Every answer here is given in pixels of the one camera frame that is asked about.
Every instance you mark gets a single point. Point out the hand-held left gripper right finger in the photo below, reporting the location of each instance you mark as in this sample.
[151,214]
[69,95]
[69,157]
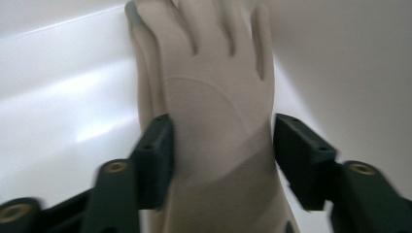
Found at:
[307,161]

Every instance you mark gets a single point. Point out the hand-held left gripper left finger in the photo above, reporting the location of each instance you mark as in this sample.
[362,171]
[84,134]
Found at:
[155,161]

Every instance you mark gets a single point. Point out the beige knit glove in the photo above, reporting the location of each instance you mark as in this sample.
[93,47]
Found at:
[210,106]

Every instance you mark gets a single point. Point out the white box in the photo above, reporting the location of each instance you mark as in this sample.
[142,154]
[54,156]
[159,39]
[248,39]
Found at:
[64,81]

